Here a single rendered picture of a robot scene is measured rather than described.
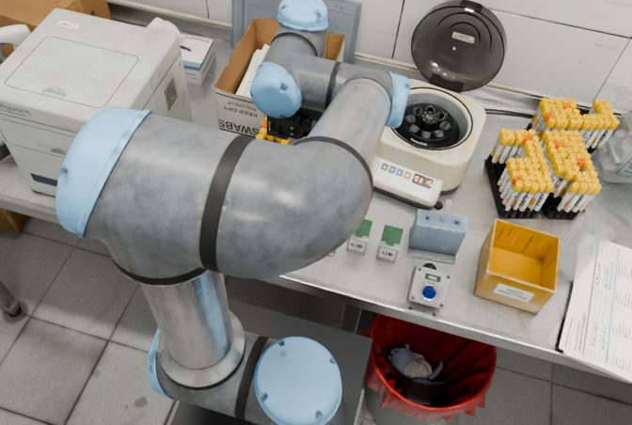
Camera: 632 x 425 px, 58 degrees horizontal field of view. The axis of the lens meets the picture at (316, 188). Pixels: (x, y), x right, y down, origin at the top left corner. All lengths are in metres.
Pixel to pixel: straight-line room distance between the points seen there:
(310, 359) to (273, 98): 0.36
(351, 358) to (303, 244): 0.62
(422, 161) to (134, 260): 0.87
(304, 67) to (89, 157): 0.42
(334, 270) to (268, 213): 0.78
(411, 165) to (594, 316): 0.48
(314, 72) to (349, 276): 0.52
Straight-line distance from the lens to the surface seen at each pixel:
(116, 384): 2.10
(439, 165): 1.27
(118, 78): 1.15
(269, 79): 0.79
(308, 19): 0.87
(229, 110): 1.36
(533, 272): 1.30
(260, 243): 0.43
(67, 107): 1.12
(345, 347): 1.05
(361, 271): 1.21
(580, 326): 1.27
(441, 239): 1.21
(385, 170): 1.31
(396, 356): 1.85
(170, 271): 0.52
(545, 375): 2.22
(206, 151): 0.45
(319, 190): 0.45
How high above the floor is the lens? 1.92
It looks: 53 degrees down
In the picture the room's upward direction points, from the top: 5 degrees clockwise
